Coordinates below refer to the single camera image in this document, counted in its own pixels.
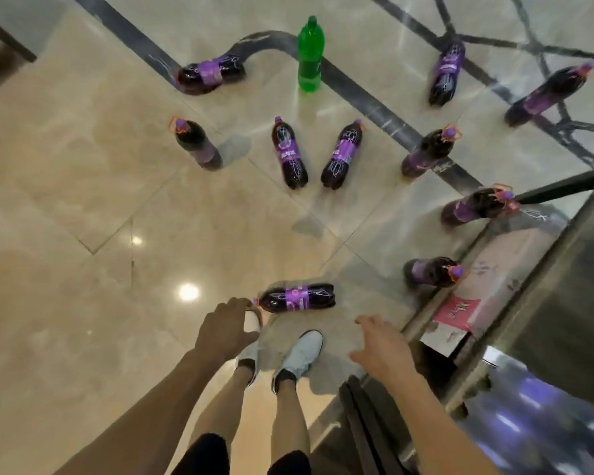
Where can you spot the black shorts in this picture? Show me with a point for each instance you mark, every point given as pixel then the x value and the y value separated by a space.
pixel 203 460

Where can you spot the person's left hand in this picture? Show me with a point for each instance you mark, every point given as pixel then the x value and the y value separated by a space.
pixel 223 328

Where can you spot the person's right white shoe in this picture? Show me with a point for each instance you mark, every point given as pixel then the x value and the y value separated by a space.
pixel 299 358

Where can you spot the person's right leg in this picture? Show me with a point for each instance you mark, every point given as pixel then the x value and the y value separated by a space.
pixel 289 420

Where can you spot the person's left white shoe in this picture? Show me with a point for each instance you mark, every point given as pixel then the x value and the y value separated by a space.
pixel 250 353

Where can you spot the person's right forearm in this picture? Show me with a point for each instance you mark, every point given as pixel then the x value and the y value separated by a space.
pixel 445 430

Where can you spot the person's right hand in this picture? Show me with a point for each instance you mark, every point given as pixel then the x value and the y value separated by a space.
pixel 386 351

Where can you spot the group of purple bottles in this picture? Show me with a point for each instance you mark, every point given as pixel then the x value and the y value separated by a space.
pixel 289 153

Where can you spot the green soda bottle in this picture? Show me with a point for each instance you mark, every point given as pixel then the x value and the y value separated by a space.
pixel 310 54

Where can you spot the person's left leg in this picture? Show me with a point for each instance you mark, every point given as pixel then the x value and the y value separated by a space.
pixel 223 405

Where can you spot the dark metal display table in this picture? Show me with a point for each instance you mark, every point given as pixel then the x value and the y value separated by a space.
pixel 564 291

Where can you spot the person's leg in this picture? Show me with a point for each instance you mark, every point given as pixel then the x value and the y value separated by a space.
pixel 223 405
pixel 289 420

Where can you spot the pink white carton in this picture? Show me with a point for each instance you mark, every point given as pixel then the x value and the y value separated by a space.
pixel 455 316

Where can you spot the shrink-wrapped water bottle pack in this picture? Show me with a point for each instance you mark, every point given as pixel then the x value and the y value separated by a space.
pixel 534 425

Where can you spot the person's white shoe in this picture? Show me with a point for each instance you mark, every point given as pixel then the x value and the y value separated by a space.
pixel 250 353
pixel 299 358

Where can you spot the person's left forearm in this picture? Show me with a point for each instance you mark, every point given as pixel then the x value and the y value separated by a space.
pixel 148 420

